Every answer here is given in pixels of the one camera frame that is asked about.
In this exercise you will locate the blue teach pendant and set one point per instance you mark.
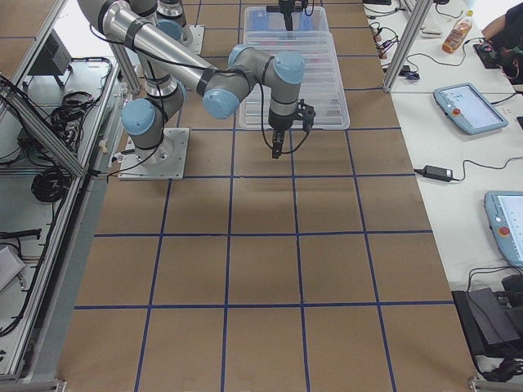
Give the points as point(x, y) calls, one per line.
point(468, 109)
point(504, 213)

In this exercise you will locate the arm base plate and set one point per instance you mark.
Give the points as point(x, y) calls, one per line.
point(192, 37)
point(168, 162)

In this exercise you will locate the aluminium frame post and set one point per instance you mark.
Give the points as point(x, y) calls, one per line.
point(407, 38)

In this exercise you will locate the orange drink bottle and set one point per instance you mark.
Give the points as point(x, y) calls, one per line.
point(458, 33)

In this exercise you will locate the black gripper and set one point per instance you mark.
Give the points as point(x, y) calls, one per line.
point(279, 122)
point(288, 12)

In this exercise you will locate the black power adapter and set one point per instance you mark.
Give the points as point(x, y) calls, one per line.
point(438, 173)

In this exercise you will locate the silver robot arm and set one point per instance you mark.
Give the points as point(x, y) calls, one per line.
point(171, 24)
point(136, 26)

